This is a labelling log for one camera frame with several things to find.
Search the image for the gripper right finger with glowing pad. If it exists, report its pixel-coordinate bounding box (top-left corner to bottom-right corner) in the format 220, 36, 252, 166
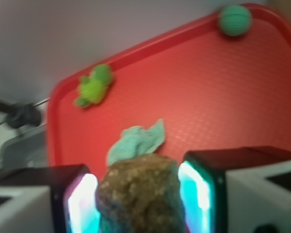
178, 146, 291, 233

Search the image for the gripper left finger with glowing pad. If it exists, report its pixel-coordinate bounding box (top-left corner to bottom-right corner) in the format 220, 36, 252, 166
0, 165, 100, 233

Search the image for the brown rough rock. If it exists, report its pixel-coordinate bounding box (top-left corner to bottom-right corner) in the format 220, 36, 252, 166
96, 154, 186, 233

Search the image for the black clamp knob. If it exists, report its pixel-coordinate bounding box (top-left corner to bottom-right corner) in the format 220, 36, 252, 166
0, 101, 42, 129

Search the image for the crumpled teal cloth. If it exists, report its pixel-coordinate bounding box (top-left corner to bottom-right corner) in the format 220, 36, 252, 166
106, 119, 166, 166

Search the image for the red plastic tray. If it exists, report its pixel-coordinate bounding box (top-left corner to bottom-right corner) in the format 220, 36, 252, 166
47, 4, 291, 170

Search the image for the green knitted ball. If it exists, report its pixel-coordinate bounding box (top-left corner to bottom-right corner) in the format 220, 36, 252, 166
218, 5, 253, 36

